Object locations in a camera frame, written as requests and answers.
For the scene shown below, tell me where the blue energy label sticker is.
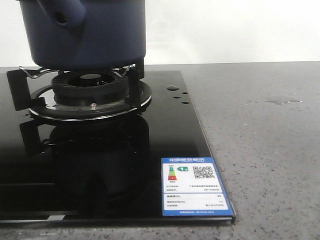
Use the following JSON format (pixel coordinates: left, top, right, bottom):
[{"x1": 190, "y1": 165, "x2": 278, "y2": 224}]
[{"x1": 161, "y1": 157, "x2": 234, "y2": 218}]

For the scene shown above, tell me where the black gas burner head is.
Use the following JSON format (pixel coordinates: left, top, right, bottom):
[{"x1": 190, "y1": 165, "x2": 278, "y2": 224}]
[{"x1": 51, "y1": 70, "x2": 129, "y2": 107}]

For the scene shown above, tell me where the dark blue cooking pot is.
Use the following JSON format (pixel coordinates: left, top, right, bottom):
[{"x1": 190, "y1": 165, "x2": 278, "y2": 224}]
[{"x1": 19, "y1": 0, "x2": 146, "y2": 71}]

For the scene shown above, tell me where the black glass gas stove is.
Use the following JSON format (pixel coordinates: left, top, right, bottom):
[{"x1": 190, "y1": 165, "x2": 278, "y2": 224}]
[{"x1": 0, "y1": 71, "x2": 235, "y2": 227}]

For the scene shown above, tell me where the black metal pot support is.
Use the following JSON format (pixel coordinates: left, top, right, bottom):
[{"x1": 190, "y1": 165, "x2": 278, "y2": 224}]
[{"x1": 6, "y1": 59, "x2": 152, "y2": 122}]

